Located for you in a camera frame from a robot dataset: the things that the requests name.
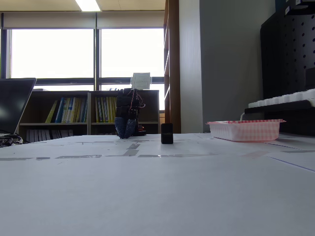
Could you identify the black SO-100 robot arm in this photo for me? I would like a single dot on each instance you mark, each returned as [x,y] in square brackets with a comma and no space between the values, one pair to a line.
[124,98]

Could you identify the blue book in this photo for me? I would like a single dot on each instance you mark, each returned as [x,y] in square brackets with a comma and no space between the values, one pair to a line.
[59,110]

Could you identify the beige roller blind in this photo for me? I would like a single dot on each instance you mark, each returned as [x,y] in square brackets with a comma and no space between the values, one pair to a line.
[130,19]

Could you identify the leaning yellow book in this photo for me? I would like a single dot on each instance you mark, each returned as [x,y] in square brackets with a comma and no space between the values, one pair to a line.
[51,112]

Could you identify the dark window frame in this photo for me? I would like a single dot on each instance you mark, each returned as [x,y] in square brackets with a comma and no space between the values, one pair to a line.
[97,61]

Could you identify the white paper sign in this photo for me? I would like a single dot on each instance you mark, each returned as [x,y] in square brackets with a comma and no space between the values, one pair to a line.
[141,80]

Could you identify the black desk shelf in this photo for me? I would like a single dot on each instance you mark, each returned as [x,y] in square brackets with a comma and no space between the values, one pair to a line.
[290,118]

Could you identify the black pegboard panel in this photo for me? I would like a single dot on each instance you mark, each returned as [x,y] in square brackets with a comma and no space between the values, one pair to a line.
[285,56]

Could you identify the tall brown wooden shelf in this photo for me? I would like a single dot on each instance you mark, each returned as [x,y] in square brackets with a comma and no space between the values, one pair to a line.
[173,68]

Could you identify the dark laptop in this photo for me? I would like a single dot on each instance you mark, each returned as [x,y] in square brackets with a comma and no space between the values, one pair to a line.
[12,105]

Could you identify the white power strip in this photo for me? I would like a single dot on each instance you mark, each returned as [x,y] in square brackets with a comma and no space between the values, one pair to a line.
[283,98]

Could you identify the grey tape strip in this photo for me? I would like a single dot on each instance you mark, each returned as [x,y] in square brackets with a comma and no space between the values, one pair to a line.
[78,156]
[130,152]

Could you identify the ceiling light panel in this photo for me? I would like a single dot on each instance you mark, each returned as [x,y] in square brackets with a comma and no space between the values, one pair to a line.
[87,5]

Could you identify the pink checkered tray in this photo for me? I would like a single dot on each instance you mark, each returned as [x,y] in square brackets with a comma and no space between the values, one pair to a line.
[246,131]

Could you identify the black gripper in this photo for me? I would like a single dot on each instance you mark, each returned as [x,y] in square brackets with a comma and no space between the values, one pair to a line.
[124,115]

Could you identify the low wooden bookshelf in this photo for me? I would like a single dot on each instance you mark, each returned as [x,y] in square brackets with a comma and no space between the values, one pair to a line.
[103,127]

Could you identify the dark grey box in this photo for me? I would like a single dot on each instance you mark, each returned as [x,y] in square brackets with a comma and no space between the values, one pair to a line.
[310,78]

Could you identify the small black cube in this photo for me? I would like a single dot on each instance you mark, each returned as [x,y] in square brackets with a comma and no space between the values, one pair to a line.
[167,134]

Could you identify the dark labelled storage box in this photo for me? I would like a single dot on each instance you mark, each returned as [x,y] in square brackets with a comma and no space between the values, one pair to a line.
[295,6]

